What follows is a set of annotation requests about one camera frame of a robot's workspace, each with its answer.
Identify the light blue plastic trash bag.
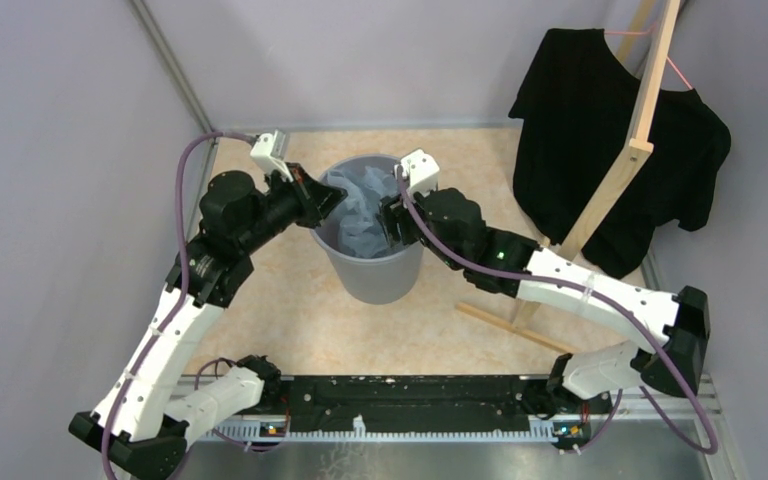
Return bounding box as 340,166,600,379
325,166,398,259

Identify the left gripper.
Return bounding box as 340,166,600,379
237,161,348,253

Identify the black t-shirt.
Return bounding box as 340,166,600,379
509,28,731,278

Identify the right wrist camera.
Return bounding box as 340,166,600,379
394,148,440,197

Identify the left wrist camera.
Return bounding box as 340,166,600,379
250,129,293,181

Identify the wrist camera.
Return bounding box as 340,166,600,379
394,148,440,197
250,129,293,181

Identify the grey plastic trash bin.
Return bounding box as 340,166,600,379
312,154,423,305

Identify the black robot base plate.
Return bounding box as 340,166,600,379
217,374,614,435

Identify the grey slotted cable duct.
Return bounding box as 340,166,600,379
200,417,559,445

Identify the wooden clothes stand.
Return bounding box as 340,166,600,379
455,0,681,354

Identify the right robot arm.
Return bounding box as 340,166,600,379
379,188,711,412

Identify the pink clothes hanger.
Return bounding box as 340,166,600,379
604,24,694,90

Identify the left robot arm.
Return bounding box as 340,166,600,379
69,163,347,479

